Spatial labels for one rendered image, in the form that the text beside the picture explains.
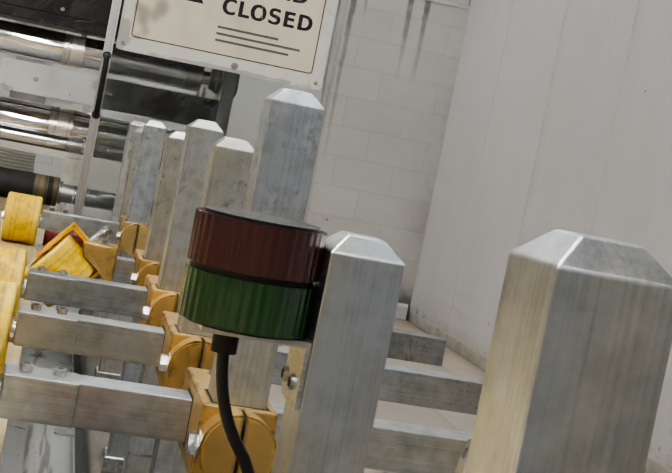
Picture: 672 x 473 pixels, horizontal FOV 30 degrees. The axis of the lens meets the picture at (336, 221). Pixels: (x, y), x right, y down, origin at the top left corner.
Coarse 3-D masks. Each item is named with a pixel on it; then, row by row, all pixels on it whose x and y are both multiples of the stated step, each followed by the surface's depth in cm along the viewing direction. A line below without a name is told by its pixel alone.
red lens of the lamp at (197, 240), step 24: (216, 216) 54; (192, 240) 55; (216, 240) 54; (240, 240) 54; (264, 240) 53; (288, 240) 54; (312, 240) 55; (216, 264) 54; (240, 264) 54; (264, 264) 54; (288, 264) 54; (312, 264) 55
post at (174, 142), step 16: (176, 144) 153; (176, 160) 153; (160, 176) 153; (176, 176) 153; (160, 192) 153; (160, 208) 153; (160, 224) 153; (160, 240) 154; (144, 256) 155; (160, 256) 154; (128, 368) 154; (112, 448) 155
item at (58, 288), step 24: (24, 288) 131; (48, 288) 131; (72, 288) 131; (96, 288) 132; (120, 288) 132; (144, 288) 135; (120, 312) 133; (408, 336) 140; (432, 336) 142; (408, 360) 140; (432, 360) 140
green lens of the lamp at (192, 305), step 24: (192, 288) 55; (216, 288) 54; (240, 288) 54; (264, 288) 54; (288, 288) 54; (312, 288) 56; (192, 312) 54; (216, 312) 54; (240, 312) 54; (264, 312) 54; (288, 312) 54; (288, 336) 55
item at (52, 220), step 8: (40, 216) 204; (48, 216) 203; (56, 216) 204; (64, 216) 204; (72, 216) 204; (80, 216) 206; (40, 224) 204; (48, 224) 204; (56, 224) 204; (64, 224) 204; (80, 224) 205; (88, 224) 205; (96, 224) 205; (104, 224) 206; (112, 224) 206; (72, 232) 205; (88, 232) 205; (96, 232) 206; (112, 240) 206
